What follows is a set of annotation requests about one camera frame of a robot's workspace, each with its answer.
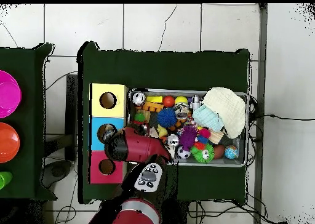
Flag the clear mesh bin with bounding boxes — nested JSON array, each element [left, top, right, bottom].
[[127, 88, 250, 168]]

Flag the green spiky ball with eyes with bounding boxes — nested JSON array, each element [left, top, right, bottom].
[[191, 143, 216, 165]]

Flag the small globe ball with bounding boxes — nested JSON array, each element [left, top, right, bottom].
[[225, 145, 239, 160]]

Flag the pink plate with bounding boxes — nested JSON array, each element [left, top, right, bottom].
[[0, 70, 23, 119]]

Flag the purple spiky ball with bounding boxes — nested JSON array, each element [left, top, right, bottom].
[[178, 125, 199, 151]]

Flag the black cable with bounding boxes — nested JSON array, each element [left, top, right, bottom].
[[250, 93, 315, 122]]

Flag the red orange ball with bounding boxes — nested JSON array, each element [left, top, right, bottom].
[[163, 95, 177, 108]]

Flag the wooden box with three holes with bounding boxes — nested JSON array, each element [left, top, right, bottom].
[[88, 82, 130, 185]]

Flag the yellow ball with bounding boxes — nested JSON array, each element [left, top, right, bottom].
[[175, 95, 189, 106]]

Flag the orange plate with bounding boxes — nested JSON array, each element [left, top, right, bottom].
[[0, 122, 21, 164]]

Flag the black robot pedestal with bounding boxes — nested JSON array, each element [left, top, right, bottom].
[[159, 199, 197, 224]]

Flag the cream knitted cloth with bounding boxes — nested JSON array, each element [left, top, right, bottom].
[[203, 87, 247, 139]]

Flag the red silver soda can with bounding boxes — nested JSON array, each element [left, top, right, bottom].
[[132, 90, 147, 106]]

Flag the green cup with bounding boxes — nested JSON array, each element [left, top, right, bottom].
[[0, 171, 13, 190]]

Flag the brown toy football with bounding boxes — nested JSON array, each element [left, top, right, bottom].
[[213, 145, 226, 159]]

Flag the bag of coloured spiky balls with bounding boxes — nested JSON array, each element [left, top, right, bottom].
[[132, 110, 148, 127]]

